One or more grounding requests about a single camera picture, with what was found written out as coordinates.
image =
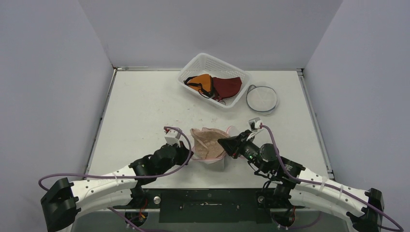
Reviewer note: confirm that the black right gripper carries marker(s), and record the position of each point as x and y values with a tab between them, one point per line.
235	144

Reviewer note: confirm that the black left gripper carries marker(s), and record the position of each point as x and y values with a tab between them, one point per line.
184	152

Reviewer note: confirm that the beige bra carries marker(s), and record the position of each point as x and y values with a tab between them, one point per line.
205	142

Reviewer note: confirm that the white mesh bag pink zipper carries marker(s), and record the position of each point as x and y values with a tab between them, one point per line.
217	164

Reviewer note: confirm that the white mesh laundry bag blue zipper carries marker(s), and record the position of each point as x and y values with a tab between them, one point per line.
262	99

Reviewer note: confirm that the dark red orange bra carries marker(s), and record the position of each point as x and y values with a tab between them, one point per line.
214	88

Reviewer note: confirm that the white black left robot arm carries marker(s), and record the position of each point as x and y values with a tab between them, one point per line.
66	200

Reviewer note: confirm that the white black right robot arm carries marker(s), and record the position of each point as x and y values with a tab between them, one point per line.
297	185

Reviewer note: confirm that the white plastic basket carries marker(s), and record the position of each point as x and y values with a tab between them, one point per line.
206	64

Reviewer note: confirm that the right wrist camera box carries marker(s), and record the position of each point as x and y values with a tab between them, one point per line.
255	127

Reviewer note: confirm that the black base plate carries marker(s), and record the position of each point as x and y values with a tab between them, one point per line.
213	205

